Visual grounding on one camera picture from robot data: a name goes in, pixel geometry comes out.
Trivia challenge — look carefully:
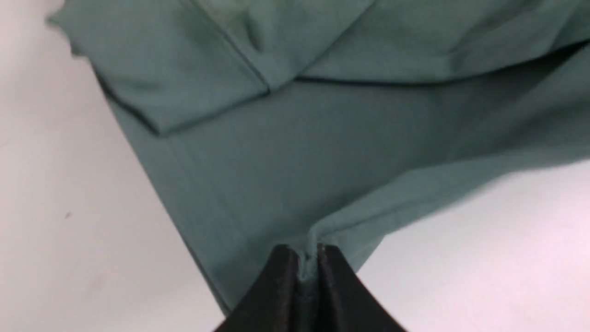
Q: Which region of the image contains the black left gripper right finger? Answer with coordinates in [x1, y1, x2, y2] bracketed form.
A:
[316, 244, 405, 332]

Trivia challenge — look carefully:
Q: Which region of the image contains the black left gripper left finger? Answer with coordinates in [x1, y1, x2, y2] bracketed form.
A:
[216, 244, 299, 332]

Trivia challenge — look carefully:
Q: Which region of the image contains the green long sleeve shirt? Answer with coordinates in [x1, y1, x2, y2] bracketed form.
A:
[48, 0, 589, 332]

